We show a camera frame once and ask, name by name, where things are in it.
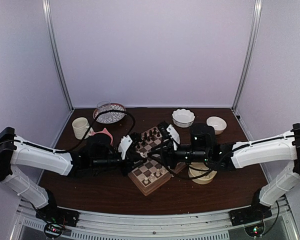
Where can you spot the white ribbed mug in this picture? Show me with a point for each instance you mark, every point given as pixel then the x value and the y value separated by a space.
pixel 81 128

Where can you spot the aluminium frame post right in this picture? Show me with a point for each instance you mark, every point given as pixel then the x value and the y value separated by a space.
pixel 254 30

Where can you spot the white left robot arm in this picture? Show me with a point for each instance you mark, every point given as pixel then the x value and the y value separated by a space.
pixel 15 151

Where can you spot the plain white round bowl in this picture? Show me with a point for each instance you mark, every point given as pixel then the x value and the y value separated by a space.
pixel 218 124

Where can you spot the cream cat ear bowl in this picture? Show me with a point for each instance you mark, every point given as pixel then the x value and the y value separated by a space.
pixel 197 169

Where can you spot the clear drinking glass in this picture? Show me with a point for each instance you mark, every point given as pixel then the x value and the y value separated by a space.
pixel 104 106

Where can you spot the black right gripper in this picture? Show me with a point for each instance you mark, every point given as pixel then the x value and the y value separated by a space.
pixel 167 153

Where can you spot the pink cat ear bowl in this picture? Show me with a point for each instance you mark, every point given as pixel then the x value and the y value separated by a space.
pixel 105 132

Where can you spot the white scalloped bowl black rim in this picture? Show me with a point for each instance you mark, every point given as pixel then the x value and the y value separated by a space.
pixel 183 118

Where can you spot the aluminium frame post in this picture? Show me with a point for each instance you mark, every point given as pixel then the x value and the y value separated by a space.
pixel 254 30
pixel 46 4

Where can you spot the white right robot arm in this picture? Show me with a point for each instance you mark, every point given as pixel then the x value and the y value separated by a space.
pixel 283 147

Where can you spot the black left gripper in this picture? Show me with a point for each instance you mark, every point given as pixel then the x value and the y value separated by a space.
pixel 131 157

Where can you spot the aluminium frame post left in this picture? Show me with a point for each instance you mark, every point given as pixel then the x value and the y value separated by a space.
pixel 46 4

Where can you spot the aluminium front rail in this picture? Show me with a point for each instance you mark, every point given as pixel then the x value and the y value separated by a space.
pixel 213 225

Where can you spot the wooden chess board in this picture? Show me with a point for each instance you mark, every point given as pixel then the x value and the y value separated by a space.
pixel 150 138

